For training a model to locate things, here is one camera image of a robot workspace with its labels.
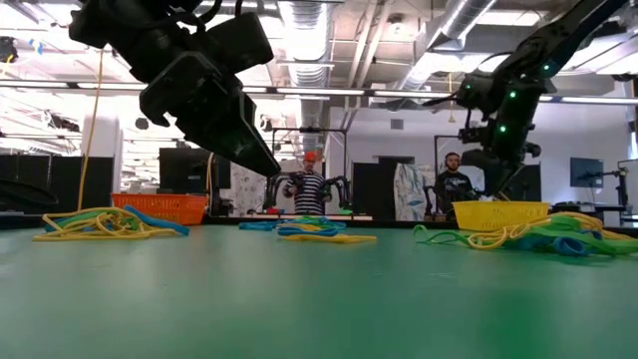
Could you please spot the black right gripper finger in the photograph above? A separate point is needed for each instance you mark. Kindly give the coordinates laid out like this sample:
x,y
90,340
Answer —
x,y
502,182

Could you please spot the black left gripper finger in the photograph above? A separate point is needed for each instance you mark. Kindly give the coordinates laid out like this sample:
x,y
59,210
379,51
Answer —
x,y
229,134

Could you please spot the orange plastic basket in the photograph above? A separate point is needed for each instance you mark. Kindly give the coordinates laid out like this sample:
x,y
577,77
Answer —
x,y
169,207

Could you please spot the black background robot arm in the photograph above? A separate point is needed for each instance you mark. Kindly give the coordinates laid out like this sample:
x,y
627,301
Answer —
x,y
276,184
341,187

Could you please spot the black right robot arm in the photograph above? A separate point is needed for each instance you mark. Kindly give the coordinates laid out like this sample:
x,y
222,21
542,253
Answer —
x,y
548,45

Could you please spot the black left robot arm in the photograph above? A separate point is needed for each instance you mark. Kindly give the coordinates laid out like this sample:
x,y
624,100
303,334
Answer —
x,y
129,35

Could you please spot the blue rubber band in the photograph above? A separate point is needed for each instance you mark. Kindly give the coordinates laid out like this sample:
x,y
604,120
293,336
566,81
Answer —
x,y
256,226

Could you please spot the tangled green rubber bands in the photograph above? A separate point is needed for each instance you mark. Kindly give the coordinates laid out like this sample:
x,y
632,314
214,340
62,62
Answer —
x,y
80,219
613,245

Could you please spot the yellow plastic basket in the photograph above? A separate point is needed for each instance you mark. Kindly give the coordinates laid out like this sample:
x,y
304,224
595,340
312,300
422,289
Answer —
x,y
498,214

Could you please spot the person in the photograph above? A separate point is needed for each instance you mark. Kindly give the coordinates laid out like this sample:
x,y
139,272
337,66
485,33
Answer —
x,y
453,187
309,192

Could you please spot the white patterned backdrop sheet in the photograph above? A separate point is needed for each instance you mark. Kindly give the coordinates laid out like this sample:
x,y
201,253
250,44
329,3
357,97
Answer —
x,y
411,192
246,189

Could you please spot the black screen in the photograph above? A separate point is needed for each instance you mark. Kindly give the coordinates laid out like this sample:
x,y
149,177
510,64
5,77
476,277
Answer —
x,y
172,174

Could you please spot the long LED light bar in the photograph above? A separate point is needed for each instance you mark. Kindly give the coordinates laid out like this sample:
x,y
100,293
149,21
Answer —
x,y
329,91

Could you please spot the black partition panel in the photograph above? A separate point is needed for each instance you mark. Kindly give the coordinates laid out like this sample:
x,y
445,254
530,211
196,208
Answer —
x,y
50,172

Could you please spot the green table mat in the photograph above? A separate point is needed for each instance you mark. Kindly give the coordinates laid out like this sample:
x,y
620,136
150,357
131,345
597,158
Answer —
x,y
319,299

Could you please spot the black curved object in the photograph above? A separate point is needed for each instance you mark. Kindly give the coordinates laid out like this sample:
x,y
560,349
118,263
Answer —
x,y
25,194

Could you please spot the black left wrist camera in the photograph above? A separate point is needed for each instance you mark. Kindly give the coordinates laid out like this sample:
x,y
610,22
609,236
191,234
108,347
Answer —
x,y
239,42

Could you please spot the black frame stand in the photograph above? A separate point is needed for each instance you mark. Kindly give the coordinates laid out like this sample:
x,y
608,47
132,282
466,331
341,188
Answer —
x,y
309,130
436,149

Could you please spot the grey wall monitor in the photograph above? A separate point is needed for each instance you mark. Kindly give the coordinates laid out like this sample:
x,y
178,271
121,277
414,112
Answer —
x,y
586,173

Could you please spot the silver ventilation duct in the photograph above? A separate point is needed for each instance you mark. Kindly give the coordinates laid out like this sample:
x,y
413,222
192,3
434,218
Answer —
x,y
448,35
309,45

